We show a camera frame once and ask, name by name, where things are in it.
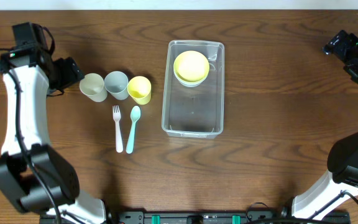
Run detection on cream plastic cup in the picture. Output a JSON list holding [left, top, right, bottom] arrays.
[[80, 73, 108, 103]]

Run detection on grey plastic cup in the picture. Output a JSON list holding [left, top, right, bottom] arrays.
[[104, 71, 129, 100]]

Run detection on white plastic bowl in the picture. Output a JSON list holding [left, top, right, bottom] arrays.
[[175, 74, 208, 88]]

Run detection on yellow plastic bowl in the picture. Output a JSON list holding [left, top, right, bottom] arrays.
[[173, 50, 209, 83]]

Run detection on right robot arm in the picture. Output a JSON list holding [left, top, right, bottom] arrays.
[[288, 30, 358, 220]]

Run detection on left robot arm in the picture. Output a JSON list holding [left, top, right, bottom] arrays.
[[0, 47, 108, 223]]

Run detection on clear plastic container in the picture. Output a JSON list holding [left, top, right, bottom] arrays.
[[162, 40, 225, 139]]

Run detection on pink plastic fork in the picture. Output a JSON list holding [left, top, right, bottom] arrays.
[[112, 105, 124, 153]]

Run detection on yellow plastic cup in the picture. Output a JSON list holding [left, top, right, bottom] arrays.
[[127, 76, 152, 105]]

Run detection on teal plastic spoon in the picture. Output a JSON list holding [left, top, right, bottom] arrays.
[[126, 106, 141, 154]]

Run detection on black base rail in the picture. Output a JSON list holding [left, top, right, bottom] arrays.
[[39, 207, 351, 224]]

